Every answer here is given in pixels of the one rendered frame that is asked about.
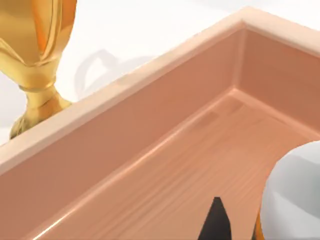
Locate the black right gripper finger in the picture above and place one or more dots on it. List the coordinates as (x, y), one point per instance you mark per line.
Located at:
(217, 220)

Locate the white and orange bottle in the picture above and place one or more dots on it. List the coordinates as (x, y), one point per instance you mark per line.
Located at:
(292, 195)

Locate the shallow salmon-coloured box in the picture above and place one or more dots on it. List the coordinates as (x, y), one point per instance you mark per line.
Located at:
(160, 140)

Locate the gold trophy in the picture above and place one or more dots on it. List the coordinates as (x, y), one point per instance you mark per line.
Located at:
(35, 50)

